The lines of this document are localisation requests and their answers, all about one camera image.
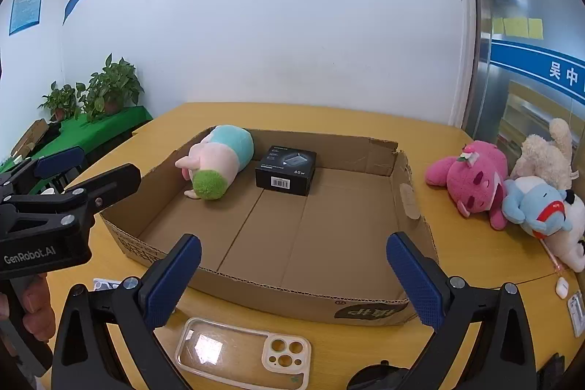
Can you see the black charger box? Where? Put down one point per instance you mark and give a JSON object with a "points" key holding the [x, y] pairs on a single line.
{"points": [[285, 170]]}

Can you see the blue plush toy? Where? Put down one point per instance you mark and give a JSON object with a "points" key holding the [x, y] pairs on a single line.
{"points": [[532, 202]]}

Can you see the small brown cardboard box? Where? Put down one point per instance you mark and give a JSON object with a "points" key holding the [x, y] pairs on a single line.
{"points": [[29, 138]]}

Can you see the yellow sticky note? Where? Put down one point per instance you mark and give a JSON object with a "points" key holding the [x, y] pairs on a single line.
{"points": [[522, 27], [509, 27], [536, 28], [498, 26]]}

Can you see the person's left hand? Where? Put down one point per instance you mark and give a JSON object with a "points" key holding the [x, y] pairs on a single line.
{"points": [[39, 310]]}

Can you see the open cardboard box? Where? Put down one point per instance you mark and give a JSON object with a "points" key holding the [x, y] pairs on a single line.
{"points": [[283, 230]]}

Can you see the blue framed wall poster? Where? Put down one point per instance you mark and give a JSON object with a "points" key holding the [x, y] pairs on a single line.
{"points": [[27, 4]]}

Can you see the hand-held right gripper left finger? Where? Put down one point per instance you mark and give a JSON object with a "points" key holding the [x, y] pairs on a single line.
{"points": [[176, 275]]}

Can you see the black flat object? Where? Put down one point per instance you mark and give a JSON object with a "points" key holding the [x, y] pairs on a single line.
{"points": [[553, 371]]}

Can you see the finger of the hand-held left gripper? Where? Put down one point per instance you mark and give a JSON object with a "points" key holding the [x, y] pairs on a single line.
{"points": [[112, 182], [59, 161]]}

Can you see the wooden desk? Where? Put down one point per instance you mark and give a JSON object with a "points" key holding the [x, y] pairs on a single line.
{"points": [[480, 266]]}

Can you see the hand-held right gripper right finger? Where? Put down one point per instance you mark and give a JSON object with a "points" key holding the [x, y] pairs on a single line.
{"points": [[413, 280]]}

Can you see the pink bear plush toy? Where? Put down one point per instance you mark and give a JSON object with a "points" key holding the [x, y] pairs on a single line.
{"points": [[470, 184]]}

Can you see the beige plush toy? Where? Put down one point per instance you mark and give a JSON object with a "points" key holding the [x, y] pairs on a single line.
{"points": [[544, 159]]}

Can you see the white blister pack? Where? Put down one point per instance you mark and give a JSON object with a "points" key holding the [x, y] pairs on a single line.
{"points": [[105, 284]]}

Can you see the small white grey device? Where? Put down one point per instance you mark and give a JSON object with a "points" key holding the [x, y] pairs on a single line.
{"points": [[576, 310]]}

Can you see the white plush toy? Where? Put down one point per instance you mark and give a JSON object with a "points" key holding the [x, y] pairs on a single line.
{"points": [[571, 244]]}

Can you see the black round object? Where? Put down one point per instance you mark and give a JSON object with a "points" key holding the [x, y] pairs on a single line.
{"points": [[379, 376]]}

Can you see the large potted plant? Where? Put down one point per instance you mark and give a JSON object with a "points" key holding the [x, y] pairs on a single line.
{"points": [[112, 86]]}

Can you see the clear phone case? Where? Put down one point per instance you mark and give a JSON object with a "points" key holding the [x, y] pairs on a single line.
{"points": [[215, 349]]}

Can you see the small potted plant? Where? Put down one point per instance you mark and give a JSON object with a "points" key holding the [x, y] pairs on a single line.
{"points": [[61, 100]]}

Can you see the green cloth covered table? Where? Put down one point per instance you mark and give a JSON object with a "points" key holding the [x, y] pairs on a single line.
{"points": [[114, 120]]}

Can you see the pink teal green plush toy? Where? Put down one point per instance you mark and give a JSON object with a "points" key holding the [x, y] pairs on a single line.
{"points": [[219, 154]]}

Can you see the white earbuds case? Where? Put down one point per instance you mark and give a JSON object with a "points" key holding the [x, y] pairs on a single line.
{"points": [[561, 287]]}

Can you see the blue glass banner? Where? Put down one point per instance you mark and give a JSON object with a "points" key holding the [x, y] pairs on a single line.
{"points": [[525, 61]]}

